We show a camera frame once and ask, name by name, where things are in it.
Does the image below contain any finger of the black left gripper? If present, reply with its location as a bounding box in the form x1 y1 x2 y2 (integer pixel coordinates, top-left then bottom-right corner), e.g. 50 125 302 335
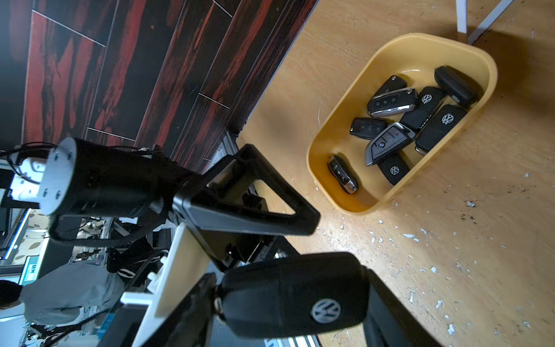
172 145 321 237

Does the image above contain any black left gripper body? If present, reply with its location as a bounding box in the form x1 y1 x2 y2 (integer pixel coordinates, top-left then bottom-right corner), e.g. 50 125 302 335
186 225 299 271

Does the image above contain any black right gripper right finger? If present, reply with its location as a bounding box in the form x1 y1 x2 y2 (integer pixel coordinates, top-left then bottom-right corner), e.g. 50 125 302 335
363 268 441 346

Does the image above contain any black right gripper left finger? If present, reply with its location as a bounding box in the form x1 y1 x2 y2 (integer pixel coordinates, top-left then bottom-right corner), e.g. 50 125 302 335
143 273 217 347

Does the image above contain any black car key with logo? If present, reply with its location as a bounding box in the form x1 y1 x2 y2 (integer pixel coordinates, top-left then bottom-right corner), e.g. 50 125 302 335
216 252 370 338

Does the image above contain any glossy black car key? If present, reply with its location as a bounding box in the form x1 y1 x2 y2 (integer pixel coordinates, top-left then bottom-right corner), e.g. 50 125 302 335
328 155 359 195

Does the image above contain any yellow storage tray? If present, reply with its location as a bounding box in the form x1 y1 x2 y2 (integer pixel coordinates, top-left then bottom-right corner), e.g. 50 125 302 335
307 33 498 215

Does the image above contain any black car key with ring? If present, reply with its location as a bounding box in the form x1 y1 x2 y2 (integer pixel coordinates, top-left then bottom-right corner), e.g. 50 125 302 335
364 122 416 166

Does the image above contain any black flip car key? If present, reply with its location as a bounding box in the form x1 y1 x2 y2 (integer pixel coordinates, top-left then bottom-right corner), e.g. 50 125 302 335
434 65 480 109

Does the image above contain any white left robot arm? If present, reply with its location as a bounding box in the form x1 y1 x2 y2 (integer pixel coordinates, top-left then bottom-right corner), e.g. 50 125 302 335
38 137 320 271

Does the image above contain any person in grey shirt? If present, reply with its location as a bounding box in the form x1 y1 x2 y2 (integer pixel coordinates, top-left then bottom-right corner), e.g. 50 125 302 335
1 262 125 325

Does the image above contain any white metal shelf rack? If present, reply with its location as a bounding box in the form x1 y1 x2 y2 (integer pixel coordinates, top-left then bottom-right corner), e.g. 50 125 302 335
454 0 515 45

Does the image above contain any aluminium rail frame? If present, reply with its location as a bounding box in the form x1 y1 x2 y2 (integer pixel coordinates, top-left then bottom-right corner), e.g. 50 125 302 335
205 132 322 346

